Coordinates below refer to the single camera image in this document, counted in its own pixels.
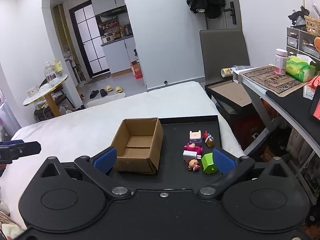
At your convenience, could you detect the white pill bottle pink label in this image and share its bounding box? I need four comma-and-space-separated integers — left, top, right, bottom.
274, 49, 288, 75

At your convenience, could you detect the round side table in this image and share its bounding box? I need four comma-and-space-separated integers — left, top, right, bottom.
23, 74, 68, 117

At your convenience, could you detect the black top desk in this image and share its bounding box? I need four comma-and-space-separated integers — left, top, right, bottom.
233, 65, 320, 205

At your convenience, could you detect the green tissue pack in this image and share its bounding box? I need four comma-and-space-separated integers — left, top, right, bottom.
286, 54, 316, 82

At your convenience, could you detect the green hexagonal box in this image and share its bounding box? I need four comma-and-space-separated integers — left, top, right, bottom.
201, 152, 218, 174

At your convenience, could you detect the white wall charger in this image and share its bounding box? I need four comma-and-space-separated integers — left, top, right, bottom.
183, 150, 202, 161

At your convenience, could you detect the brown haired doll figurine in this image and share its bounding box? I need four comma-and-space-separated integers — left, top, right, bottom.
187, 158, 201, 172

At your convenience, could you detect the black door handle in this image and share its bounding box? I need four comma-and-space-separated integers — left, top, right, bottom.
223, 2, 237, 25

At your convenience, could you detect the black framed glass door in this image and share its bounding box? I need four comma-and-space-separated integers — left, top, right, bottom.
69, 0, 110, 77

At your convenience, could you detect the black rectangular tray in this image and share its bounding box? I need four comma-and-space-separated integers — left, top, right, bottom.
111, 115, 223, 190

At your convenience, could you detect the brown cardboard box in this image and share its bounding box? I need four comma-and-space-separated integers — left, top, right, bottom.
110, 117, 164, 175

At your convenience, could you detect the white and purple cat toy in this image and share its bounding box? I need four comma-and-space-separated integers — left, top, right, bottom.
189, 129, 202, 146

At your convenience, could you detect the white floor mat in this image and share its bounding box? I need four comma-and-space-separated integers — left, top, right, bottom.
86, 92, 127, 108

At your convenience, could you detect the red packet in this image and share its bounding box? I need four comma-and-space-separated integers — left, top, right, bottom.
304, 74, 320, 100

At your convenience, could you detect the pink toy figure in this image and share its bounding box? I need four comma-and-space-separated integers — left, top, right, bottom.
184, 142, 203, 153

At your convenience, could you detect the yellow label bottle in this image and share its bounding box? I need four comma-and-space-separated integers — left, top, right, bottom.
54, 59, 63, 77

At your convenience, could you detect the wicker basket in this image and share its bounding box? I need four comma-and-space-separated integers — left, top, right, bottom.
304, 15, 320, 36

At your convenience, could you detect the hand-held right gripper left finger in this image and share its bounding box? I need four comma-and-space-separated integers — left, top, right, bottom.
37, 147, 133, 201

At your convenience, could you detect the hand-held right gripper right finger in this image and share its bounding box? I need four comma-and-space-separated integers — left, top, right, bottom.
197, 147, 296, 201

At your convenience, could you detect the grey chair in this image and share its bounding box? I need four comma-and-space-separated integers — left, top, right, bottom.
199, 29, 250, 85

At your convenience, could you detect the black tray with cardboard liner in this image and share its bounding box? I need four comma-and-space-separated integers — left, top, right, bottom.
204, 79, 253, 115

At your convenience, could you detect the clear water bottle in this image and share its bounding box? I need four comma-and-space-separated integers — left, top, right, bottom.
44, 62, 57, 86

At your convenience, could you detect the white lower kitchen cabinet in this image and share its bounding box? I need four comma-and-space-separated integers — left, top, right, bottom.
101, 37, 140, 74

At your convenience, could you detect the grey drawer organizer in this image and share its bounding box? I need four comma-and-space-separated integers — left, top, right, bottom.
286, 26, 320, 60

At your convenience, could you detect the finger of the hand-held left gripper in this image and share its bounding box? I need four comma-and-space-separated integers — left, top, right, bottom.
0, 141, 42, 165

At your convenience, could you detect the beige cloth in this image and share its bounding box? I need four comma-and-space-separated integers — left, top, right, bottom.
0, 200, 25, 240

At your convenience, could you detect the patterned desk mat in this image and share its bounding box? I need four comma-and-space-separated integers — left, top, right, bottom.
239, 66, 310, 97

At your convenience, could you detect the orange cardboard box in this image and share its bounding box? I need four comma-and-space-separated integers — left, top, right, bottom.
130, 60, 143, 80

